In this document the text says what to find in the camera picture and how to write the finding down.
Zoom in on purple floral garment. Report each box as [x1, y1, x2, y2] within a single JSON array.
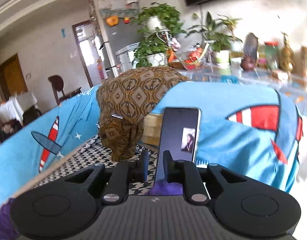
[[0, 181, 183, 240]]

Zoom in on black smartphone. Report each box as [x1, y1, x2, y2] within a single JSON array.
[[154, 107, 201, 182]]

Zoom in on houndstooth sofa seat cover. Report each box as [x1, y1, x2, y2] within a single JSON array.
[[33, 135, 158, 195]]

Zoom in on wooden block under phone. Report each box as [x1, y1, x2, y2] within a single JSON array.
[[141, 113, 163, 146]]

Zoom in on brown fur blanket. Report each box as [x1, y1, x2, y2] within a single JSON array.
[[96, 67, 189, 162]]

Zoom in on blue printed sofa back cover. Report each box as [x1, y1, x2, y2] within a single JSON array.
[[0, 82, 303, 206]]

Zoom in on glass fruit bowl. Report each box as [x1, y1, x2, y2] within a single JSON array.
[[176, 47, 206, 71]]

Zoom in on brown clay teapot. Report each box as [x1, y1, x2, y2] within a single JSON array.
[[240, 56, 256, 72]]

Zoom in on white clothed dining table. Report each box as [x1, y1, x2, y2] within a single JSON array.
[[0, 92, 38, 124]]

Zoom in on green potted plant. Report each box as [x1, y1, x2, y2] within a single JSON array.
[[134, 2, 185, 68]]

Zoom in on brown wooden door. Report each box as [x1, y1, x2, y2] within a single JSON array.
[[0, 54, 28, 101]]

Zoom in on golden figurine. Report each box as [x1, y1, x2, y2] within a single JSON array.
[[280, 32, 295, 75]]

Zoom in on green glass jar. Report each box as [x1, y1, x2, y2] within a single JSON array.
[[265, 41, 279, 70]]

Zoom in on silver refrigerator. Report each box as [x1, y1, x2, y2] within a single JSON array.
[[89, 0, 142, 78]]

